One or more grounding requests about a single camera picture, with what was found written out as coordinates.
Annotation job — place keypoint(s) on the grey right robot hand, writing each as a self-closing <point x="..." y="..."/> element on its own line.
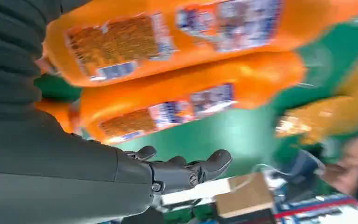
<point x="58" y="179"/>

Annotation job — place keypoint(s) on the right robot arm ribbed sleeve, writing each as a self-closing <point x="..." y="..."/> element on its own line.
<point x="6" y="61"/>

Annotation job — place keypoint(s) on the brown cardboard box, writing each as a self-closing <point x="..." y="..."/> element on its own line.
<point x="244" y="194"/>

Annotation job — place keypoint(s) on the yellow sheet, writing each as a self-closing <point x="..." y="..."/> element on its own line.
<point x="336" y="114"/>

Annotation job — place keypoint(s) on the person's hand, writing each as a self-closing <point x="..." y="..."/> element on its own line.
<point x="352" y="167"/>

